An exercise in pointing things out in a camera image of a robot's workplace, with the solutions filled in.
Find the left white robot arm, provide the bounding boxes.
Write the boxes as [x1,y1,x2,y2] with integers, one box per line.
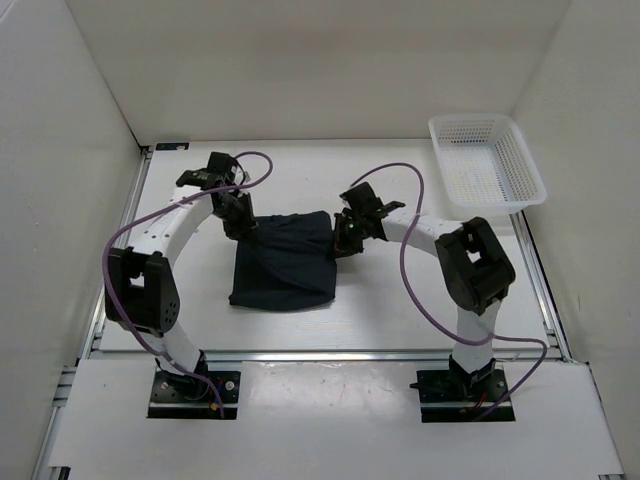
[103,152,257,400]

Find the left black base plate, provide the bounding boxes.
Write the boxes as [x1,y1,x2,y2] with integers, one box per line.
[147,368,241,420]

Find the dark navy shorts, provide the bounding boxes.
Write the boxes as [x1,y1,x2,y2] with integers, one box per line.
[228,211,337,312]

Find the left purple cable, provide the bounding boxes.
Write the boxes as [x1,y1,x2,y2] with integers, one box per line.
[101,149,274,416]

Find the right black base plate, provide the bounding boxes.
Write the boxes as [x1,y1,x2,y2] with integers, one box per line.
[409,361,515,424]

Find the purple cable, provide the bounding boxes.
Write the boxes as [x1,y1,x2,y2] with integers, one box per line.
[101,149,274,416]
[352,162,547,419]

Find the aluminium front rail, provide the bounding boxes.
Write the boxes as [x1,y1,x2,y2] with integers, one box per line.
[88,346,566,363]

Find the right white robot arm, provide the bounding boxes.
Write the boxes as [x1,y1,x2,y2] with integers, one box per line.
[334,182,516,400]

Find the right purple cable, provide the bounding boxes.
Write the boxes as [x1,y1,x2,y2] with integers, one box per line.
[352,162,547,419]

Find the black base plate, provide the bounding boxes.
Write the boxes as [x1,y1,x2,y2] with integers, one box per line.
[147,368,241,420]
[409,361,515,424]

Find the white plastic mesh basket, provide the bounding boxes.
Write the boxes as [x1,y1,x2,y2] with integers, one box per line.
[428,113,547,219]

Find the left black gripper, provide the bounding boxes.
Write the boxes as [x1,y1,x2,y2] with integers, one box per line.
[213,192,262,246]

